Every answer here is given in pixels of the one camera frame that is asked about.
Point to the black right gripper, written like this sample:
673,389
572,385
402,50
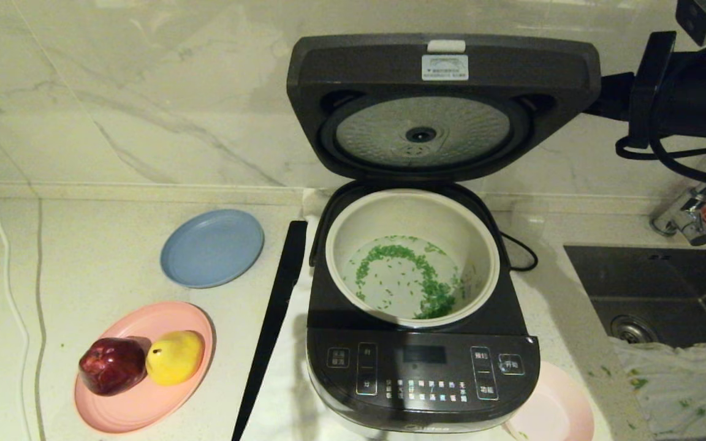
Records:
650,92

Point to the chrome faucet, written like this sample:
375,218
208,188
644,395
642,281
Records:
687,223

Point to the chopped green onion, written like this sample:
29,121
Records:
426,288

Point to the pink plastic bowl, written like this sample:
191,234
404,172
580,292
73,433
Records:
555,410

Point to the white inner pot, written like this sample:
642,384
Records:
347,245

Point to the black rice cooker base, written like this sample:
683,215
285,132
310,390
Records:
420,380

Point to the round steel sink drain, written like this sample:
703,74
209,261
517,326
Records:
632,331

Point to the white cloth with green specks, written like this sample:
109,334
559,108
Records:
684,386

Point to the long black flat strip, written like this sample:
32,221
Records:
276,312

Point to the blue plastic plate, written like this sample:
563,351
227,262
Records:
212,248

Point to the yellow pear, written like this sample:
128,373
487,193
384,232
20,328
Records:
175,358

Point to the pink plastic plate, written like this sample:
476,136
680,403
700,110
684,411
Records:
138,407

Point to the red apple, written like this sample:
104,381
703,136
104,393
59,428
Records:
113,366

